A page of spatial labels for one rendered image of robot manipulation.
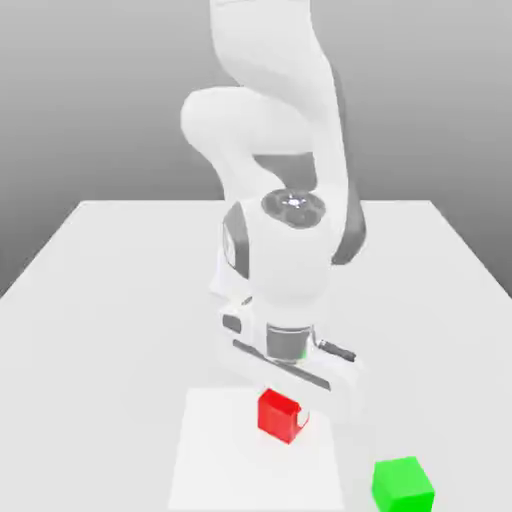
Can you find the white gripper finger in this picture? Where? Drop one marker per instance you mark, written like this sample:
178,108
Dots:
304,417

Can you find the small green cube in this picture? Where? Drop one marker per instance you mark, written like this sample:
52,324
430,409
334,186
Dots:
402,486

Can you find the small red cube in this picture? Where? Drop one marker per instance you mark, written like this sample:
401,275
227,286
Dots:
276,418

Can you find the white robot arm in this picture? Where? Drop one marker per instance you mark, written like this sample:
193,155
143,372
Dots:
280,120

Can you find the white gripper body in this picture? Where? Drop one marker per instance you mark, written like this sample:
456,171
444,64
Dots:
288,374

